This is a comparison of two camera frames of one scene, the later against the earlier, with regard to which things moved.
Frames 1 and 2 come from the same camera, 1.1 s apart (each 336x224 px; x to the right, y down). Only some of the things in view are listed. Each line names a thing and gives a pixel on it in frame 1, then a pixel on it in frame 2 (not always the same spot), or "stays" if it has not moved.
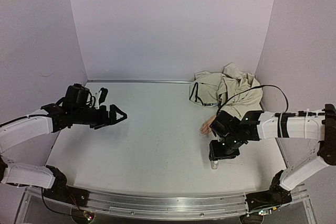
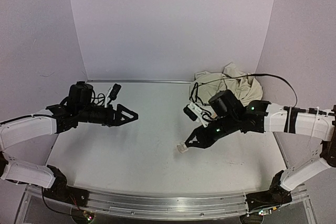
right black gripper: [220, 153] -> [206, 136]
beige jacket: [233, 91] stays
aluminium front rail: [171, 206] stays
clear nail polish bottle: [214, 164] -> [181, 148]
